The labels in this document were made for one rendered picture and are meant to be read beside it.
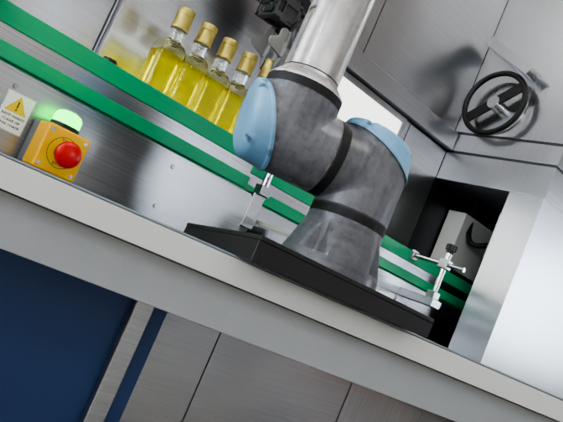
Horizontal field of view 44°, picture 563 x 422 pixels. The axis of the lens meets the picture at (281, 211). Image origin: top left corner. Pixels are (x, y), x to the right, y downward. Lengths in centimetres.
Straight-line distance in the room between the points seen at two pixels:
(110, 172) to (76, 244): 37
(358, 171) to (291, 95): 14
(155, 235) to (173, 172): 45
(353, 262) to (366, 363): 15
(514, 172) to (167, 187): 115
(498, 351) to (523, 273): 22
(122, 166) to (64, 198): 42
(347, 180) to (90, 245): 36
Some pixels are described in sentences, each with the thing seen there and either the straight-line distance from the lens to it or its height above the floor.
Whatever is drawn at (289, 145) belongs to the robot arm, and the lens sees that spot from 94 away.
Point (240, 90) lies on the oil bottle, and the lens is 146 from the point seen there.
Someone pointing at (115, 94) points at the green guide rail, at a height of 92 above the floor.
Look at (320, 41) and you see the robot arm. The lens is 100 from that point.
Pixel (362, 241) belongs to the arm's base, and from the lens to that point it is 96.
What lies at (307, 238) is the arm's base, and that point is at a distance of 96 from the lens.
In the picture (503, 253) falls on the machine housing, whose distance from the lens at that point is 200.
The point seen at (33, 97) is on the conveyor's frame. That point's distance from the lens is 113.
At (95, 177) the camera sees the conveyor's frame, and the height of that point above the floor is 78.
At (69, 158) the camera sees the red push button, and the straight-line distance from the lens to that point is 105.
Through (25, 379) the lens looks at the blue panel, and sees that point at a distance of 125.
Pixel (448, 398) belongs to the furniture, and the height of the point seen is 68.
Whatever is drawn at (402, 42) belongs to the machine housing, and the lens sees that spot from 205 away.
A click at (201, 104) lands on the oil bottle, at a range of 141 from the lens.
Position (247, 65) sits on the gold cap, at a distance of 148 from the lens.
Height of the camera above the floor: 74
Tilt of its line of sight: 6 degrees up
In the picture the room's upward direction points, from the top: 23 degrees clockwise
